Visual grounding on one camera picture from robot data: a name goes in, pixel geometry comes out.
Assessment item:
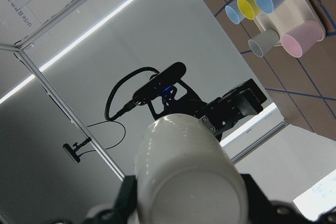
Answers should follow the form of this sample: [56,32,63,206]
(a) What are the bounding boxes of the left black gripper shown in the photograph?
[195,79,267,140]

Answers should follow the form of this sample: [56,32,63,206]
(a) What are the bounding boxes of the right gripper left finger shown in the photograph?
[112,175,137,223]

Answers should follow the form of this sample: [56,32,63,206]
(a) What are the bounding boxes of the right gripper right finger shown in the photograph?
[240,174,270,223]

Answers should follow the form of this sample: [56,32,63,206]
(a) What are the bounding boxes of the white plastic cup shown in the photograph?
[135,114,248,223]

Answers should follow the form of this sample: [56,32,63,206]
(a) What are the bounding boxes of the grey cup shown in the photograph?
[248,29,280,57]

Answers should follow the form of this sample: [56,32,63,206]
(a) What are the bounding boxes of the pink cup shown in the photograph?
[280,19,324,58]

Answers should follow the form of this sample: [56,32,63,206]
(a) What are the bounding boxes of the yellow cup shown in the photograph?
[237,0,261,20]

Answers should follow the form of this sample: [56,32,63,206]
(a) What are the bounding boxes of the cream serving tray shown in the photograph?
[254,0,326,41]

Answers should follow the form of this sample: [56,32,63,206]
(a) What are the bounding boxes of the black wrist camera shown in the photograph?
[132,62,186,105]

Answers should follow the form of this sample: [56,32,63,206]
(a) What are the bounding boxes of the black overhead camera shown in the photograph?
[62,137,92,164]

